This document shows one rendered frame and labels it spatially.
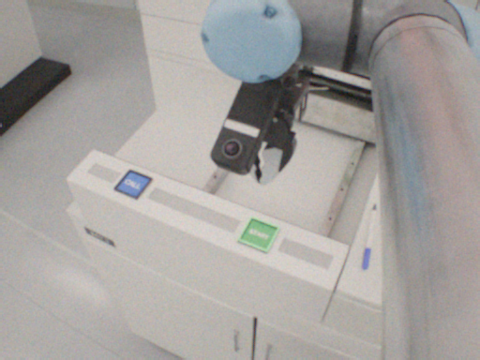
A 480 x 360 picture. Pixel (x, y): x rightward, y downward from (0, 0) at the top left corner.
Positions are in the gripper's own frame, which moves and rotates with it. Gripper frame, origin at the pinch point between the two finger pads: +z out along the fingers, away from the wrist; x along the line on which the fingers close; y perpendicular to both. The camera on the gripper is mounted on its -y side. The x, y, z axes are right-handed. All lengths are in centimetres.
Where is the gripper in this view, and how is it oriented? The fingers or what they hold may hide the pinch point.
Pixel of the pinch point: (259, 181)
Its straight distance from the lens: 60.9
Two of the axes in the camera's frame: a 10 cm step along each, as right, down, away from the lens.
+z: 0.0, 6.6, 7.5
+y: 4.3, -6.8, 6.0
